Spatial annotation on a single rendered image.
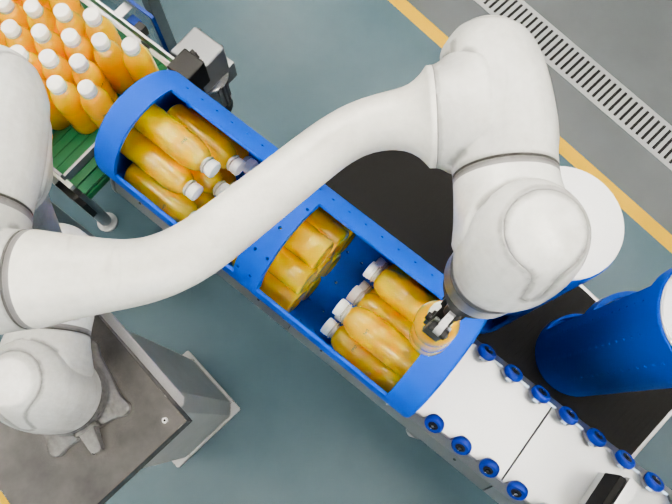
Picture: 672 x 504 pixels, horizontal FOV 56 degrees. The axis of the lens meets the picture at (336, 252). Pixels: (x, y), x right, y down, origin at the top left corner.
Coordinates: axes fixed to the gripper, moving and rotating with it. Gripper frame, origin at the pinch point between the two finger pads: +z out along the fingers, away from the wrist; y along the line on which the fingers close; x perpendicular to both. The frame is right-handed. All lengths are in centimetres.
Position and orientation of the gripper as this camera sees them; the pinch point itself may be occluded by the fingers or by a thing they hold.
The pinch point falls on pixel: (446, 311)
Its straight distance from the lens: 92.2
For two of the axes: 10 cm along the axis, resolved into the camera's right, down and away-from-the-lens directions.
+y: 6.4, -7.4, 2.2
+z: -0.3, 2.6, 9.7
